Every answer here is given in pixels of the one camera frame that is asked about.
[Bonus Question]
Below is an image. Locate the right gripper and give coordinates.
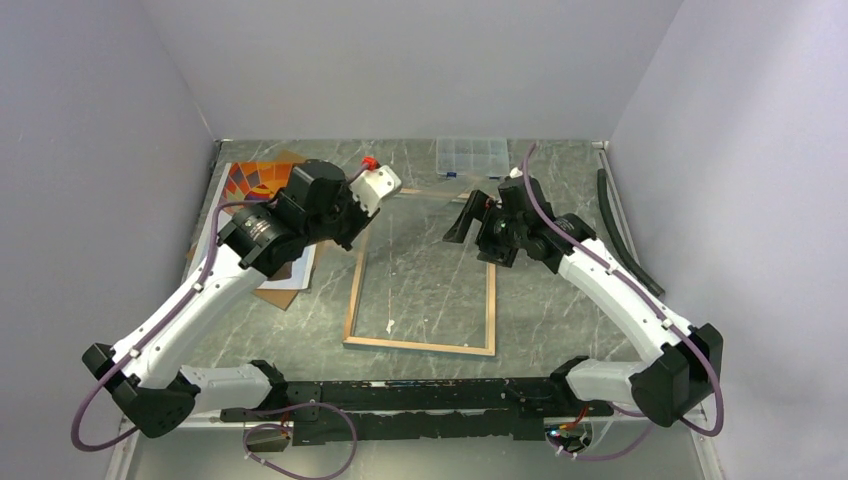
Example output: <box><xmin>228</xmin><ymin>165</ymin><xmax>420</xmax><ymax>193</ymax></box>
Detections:
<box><xmin>444</xmin><ymin>189</ymin><xmax>527</xmax><ymax>267</ymax></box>

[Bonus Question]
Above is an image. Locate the hot air balloon photo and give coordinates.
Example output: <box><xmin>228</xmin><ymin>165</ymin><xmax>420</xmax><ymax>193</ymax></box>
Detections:
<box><xmin>189</xmin><ymin>159</ymin><xmax>316</xmax><ymax>291</ymax></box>

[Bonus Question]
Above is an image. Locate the blue picture frame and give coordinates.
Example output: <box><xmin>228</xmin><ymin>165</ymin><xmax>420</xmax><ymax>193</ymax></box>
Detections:
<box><xmin>342</xmin><ymin>182</ymin><xmax>496</xmax><ymax>357</ymax></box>

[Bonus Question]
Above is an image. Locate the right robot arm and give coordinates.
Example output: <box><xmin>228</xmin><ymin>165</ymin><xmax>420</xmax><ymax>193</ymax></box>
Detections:
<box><xmin>443</xmin><ymin>176</ymin><xmax>723</xmax><ymax>427</ymax></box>

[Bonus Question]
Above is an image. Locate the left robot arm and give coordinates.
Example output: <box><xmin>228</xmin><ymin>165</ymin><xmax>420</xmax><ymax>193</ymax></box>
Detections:
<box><xmin>82</xmin><ymin>159</ymin><xmax>402</xmax><ymax>438</ymax></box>

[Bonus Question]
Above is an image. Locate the clear plastic organizer box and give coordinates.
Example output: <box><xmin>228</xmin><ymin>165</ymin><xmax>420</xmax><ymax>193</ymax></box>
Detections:
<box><xmin>436</xmin><ymin>137</ymin><xmax>510</xmax><ymax>178</ymax></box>

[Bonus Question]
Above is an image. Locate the black base bar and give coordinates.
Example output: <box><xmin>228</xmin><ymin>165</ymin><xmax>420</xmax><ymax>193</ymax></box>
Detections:
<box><xmin>220</xmin><ymin>401</ymin><xmax>613</xmax><ymax>446</ymax></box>

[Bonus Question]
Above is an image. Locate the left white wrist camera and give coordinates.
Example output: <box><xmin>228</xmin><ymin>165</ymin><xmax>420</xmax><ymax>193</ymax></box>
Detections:
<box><xmin>349</xmin><ymin>156</ymin><xmax>402</xmax><ymax>217</ymax></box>

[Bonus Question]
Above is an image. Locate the black hose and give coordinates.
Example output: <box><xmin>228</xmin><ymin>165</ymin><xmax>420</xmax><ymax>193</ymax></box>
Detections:
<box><xmin>596</xmin><ymin>167</ymin><xmax>666</xmax><ymax>297</ymax></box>

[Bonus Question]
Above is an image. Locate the aluminium rail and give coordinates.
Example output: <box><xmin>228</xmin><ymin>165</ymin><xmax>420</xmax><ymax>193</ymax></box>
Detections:
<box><xmin>121</xmin><ymin>376</ymin><xmax>708</xmax><ymax>429</ymax></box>

